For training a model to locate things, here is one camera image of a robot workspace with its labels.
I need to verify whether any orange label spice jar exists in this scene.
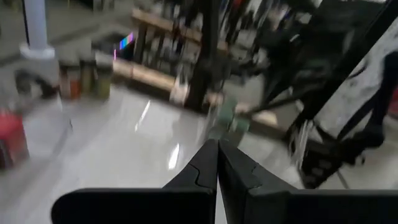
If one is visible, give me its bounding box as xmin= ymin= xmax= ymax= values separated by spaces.
xmin=68 ymin=73 xmax=82 ymax=100

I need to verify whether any white pole stand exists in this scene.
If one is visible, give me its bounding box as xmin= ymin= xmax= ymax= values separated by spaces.
xmin=19 ymin=0 xmax=56 ymax=60

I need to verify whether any green lid spice jar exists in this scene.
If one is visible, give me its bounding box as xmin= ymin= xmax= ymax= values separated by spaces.
xmin=81 ymin=60 xmax=96 ymax=96
xmin=95 ymin=67 xmax=113 ymax=100
xmin=211 ymin=98 xmax=251 ymax=144

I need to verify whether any red lid paprika tin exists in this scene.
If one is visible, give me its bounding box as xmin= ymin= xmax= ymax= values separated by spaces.
xmin=0 ymin=108 xmax=30 ymax=170

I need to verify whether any clear plastic bin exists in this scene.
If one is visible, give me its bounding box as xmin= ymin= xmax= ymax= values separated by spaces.
xmin=57 ymin=51 xmax=114 ymax=102
xmin=0 ymin=93 xmax=75 ymax=175

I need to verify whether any computer tower with lights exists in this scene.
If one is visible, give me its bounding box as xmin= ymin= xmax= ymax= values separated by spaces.
xmin=113 ymin=30 xmax=137 ymax=62

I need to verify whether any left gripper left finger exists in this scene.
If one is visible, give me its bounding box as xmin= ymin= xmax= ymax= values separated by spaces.
xmin=51 ymin=138 xmax=219 ymax=224

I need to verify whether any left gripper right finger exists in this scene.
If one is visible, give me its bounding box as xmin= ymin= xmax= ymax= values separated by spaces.
xmin=217 ymin=139 xmax=398 ymax=224

